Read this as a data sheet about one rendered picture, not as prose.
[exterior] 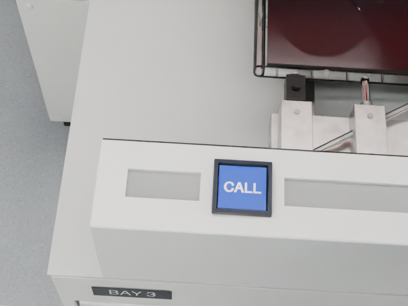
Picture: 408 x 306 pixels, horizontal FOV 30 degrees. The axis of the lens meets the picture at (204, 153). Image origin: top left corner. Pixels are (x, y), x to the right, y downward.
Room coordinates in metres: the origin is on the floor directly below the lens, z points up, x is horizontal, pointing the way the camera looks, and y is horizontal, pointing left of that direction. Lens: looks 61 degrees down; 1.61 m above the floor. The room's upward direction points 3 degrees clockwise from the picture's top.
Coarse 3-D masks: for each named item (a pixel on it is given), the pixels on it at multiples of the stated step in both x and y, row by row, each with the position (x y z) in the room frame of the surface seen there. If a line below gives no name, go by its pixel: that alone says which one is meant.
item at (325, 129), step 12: (276, 120) 0.45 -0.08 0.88; (312, 120) 0.45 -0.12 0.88; (324, 120) 0.45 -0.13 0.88; (336, 120) 0.45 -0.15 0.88; (348, 120) 0.45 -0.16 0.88; (396, 120) 0.46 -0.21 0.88; (276, 132) 0.43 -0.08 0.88; (324, 132) 0.43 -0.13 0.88; (336, 132) 0.44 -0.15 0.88; (396, 132) 0.44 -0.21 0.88; (276, 144) 0.41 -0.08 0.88; (348, 144) 0.42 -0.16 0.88; (396, 144) 0.42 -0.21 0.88
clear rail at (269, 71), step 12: (264, 72) 0.50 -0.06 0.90; (276, 72) 0.50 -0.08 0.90; (288, 72) 0.50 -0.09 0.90; (300, 72) 0.50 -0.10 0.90; (312, 72) 0.50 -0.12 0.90; (336, 72) 0.50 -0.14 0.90; (348, 72) 0.50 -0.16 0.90; (360, 72) 0.50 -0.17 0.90; (372, 72) 0.50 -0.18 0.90; (384, 72) 0.51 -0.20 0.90; (384, 84) 0.49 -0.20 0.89; (396, 84) 0.49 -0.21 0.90
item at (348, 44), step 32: (288, 0) 0.60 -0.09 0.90; (320, 0) 0.61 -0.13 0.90; (352, 0) 0.61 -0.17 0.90; (384, 0) 0.61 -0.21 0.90; (288, 32) 0.56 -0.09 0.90; (320, 32) 0.56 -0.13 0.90; (352, 32) 0.56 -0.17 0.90; (384, 32) 0.56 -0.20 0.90; (288, 64) 0.51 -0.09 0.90; (320, 64) 0.51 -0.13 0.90; (352, 64) 0.51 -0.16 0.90; (384, 64) 0.52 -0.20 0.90
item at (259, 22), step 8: (256, 0) 0.60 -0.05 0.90; (264, 0) 0.60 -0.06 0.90; (256, 8) 0.59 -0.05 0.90; (264, 8) 0.59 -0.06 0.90; (256, 16) 0.57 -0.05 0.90; (264, 16) 0.58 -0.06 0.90; (256, 24) 0.56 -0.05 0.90; (264, 24) 0.56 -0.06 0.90; (256, 32) 0.55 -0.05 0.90; (264, 32) 0.55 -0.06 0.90; (256, 40) 0.54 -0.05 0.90; (264, 40) 0.54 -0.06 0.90; (256, 48) 0.53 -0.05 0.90; (264, 48) 0.53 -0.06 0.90; (256, 56) 0.52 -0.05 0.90; (264, 56) 0.52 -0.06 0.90; (256, 64) 0.51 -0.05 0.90; (264, 64) 0.51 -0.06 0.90; (256, 72) 0.50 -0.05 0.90
